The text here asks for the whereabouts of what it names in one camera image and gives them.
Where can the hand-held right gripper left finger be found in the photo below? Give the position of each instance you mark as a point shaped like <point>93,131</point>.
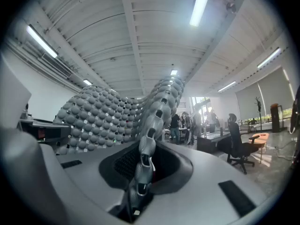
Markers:
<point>82,177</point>

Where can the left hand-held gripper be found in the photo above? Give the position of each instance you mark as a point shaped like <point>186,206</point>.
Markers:
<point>14,97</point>

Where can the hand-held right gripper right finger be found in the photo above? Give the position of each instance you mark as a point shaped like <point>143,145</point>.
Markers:
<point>206,172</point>

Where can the dark desk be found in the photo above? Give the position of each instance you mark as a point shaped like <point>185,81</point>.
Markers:
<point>211,139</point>

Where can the black office chair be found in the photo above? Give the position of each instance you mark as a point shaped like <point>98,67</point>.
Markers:
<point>236,146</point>

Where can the long ceiling light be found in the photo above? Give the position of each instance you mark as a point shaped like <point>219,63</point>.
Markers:
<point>227,86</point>
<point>87,82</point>
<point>42,41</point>
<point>269,57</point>
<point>200,6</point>
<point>174,72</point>

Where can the round wooden table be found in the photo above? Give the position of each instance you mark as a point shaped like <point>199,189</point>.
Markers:
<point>261,137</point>

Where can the ceiling air conditioner vent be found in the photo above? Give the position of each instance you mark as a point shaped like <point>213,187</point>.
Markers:
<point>57,65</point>

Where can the grey window blind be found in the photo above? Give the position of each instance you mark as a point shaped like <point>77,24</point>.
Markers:
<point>249,102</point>
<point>276,90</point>

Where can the dark coat rack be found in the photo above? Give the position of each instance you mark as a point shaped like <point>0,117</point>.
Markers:
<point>258,107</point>

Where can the dark tall cabinet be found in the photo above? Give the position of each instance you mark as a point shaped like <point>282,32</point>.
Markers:
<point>275,118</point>

